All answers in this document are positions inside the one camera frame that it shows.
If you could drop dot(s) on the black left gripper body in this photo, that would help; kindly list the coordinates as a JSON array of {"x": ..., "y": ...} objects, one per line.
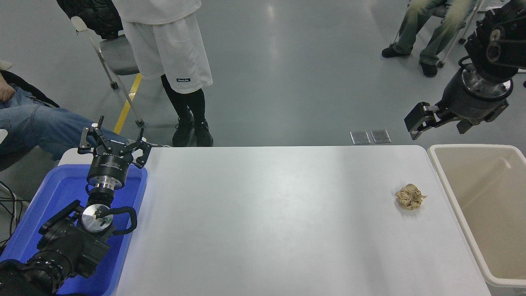
[{"x": 109, "y": 164}]

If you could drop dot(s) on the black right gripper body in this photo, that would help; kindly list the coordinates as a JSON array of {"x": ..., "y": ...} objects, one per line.
[{"x": 468, "y": 102}]

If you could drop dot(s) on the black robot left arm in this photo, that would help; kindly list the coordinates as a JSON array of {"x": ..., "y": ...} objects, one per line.
[{"x": 65, "y": 246}]

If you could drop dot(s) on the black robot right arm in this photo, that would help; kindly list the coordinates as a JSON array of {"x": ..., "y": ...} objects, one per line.
[{"x": 501, "y": 45}]

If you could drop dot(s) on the black jacket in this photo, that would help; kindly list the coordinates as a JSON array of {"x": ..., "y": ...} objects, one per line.
[{"x": 92, "y": 16}]

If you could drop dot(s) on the metal floor plate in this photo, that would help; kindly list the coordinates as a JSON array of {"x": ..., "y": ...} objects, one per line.
[
  {"x": 381, "y": 136},
  {"x": 360, "y": 137}
]

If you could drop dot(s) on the seated person on chair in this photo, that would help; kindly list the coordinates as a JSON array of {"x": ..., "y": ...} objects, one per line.
[{"x": 439, "y": 28}]

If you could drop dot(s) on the standing person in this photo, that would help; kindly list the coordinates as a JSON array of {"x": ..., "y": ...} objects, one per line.
[{"x": 172, "y": 49}]

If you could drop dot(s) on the grey folding chair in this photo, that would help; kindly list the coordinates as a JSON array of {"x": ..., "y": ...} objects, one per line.
[{"x": 117, "y": 55}]

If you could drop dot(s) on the person's hand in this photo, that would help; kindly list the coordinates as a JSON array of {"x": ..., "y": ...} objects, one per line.
[{"x": 5, "y": 91}]

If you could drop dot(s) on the seated person in jeans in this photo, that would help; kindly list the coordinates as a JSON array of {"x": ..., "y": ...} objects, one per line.
[{"x": 37, "y": 123}]

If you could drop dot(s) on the blue plastic tray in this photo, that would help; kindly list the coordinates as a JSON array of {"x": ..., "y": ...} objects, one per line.
[{"x": 53, "y": 189}]

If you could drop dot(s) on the large pale plastic bin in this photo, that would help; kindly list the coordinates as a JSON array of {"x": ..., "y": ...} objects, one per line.
[{"x": 485, "y": 197}]

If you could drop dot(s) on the tan paper ball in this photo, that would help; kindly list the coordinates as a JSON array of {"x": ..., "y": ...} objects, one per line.
[{"x": 410, "y": 196}]

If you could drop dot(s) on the wheeled metal chair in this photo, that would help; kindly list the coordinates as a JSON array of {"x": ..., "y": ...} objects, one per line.
[{"x": 460, "y": 31}]

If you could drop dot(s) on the white floor bar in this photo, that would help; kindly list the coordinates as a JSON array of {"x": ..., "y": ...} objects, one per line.
[{"x": 491, "y": 7}]

